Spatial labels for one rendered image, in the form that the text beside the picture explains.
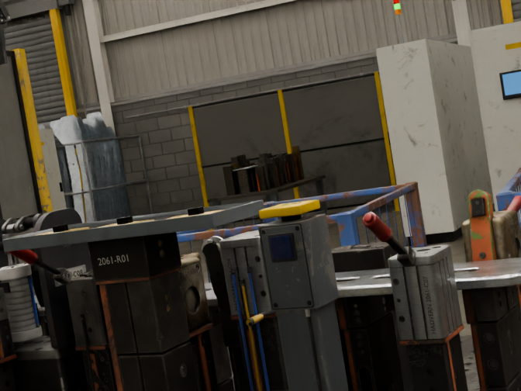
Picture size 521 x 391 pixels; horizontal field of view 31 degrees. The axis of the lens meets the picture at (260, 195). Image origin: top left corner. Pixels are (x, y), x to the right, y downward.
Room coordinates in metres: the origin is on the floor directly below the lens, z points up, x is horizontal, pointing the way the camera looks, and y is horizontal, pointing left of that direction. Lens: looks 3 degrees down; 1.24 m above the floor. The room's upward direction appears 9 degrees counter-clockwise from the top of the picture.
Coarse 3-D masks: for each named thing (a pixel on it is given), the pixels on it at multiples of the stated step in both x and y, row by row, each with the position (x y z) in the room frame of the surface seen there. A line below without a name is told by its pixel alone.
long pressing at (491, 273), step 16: (336, 272) 1.65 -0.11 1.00; (352, 272) 1.62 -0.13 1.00; (368, 272) 1.59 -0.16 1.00; (384, 272) 1.57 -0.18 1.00; (464, 272) 1.44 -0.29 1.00; (480, 272) 1.41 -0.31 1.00; (496, 272) 1.39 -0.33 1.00; (512, 272) 1.37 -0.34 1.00; (208, 288) 1.72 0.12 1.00; (352, 288) 1.46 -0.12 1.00; (368, 288) 1.44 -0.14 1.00; (384, 288) 1.43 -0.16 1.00; (464, 288) 1.36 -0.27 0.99; (480, 288) 1.35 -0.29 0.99; (208, 304) 1.59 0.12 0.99
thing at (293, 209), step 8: (312, 200) 1.23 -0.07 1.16; (272, 208) 1.21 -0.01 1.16; (280, 208) 1.20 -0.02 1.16; (288, 208) 1.19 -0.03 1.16; (296, 208) 1.18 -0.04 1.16; (304, 208) 1.19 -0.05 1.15; (312, 208) 1.21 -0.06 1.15; (264, 216) 1.21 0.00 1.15; (272, 216) 1.20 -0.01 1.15; (280, 216) 1.20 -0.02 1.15; (288, 216) 1.21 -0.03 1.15; (296, 216) 1.21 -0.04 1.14
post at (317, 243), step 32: (288, 224) 1.19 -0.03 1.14; (320, 224) 1.21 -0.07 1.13; (320, 256) 1.20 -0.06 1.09; (288, 288) 1.19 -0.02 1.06; (320, 288) 1.19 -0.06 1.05; (288, 320) 1.20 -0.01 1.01; (320, 320) 1.19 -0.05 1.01; (288, 352) 1.21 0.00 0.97; (320, 352) 1.18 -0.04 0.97; (288, 384) 1.21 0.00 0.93; (320, 384) 1.18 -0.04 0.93
